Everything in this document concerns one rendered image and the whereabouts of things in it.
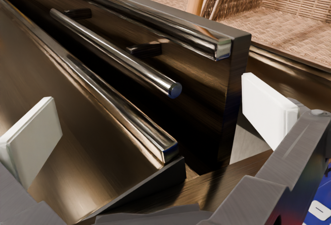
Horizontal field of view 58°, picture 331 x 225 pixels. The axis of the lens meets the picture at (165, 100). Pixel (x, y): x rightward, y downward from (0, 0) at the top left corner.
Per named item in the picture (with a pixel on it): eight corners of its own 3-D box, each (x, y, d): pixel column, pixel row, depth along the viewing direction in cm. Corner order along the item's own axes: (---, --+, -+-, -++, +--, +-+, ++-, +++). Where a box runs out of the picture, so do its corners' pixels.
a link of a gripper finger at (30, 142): (24, 197, 15) (9, 199, 15) (63, 135, 21) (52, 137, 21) (7, 142, 14) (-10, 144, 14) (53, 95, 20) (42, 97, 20)
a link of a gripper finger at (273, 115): (284, 108, 14) (300, 106, 14) (241, 73, 20) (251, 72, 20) (283, 165, 15) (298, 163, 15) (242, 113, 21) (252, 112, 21)
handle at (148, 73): (217, 70, 29) (215, 85, 30) (82, 4, 52) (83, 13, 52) (169, 85, 26) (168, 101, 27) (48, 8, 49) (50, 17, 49)
